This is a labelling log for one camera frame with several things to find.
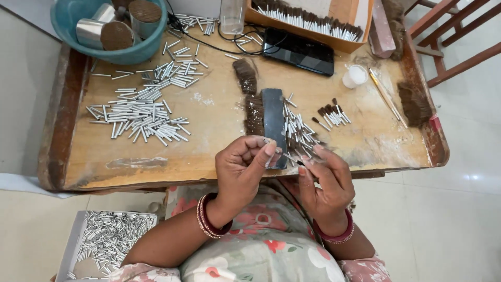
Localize cardboard box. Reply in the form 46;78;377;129
244;0;375;54

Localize metal cylinder with brown fibre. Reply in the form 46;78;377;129
128;0;163;40
75;18;135;51
91;3;118;24

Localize person's left hand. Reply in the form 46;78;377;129
206;135;282;224

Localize heap of tubes beside slab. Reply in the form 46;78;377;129
283;93;326;165

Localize brown fibre clump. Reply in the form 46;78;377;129
381;0;406;61

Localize black cable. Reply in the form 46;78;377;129
164;0;290;56

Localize low wooden work table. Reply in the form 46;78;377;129
37;21;450;192

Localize row of brush heads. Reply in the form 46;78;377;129
252;0;364;43

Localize pink stone block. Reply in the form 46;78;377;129
368;0;397;60

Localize thin wooden sticks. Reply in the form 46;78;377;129
368;68;408;129

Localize teal plastic basin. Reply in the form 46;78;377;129
50;0;168;66

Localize wooden chair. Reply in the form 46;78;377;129
405;0;501;89

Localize red bangles on wrist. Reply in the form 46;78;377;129
196;192;234;240
312;209;355;245

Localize red bangles on left wrist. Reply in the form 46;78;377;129
196;192;234;240

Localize black phone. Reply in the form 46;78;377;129
261;27;336;77

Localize small white plastic cup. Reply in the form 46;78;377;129
342;64;369;89

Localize group of finished brush heads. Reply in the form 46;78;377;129
312;97;352;132

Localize white box of silver tubes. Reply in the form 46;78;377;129
55;210;159;282

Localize person's floral dress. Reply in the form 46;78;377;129
109;178;392;282

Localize dark grey stone slab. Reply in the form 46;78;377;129
261;88;289;170

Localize large pile of silver tubes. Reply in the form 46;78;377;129
85;39;210;147

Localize red bangles on right wrist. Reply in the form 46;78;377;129
312;209;355;245

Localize brown hair bundle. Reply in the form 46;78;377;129
244;94;265;136
233;58;258;95
398;81;433;127

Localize clear plastic jar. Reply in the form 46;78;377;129
219;0;246;35

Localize person's right hand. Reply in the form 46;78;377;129
298;145;356;232

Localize small heap of silver tubes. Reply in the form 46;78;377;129
168;13;220;39

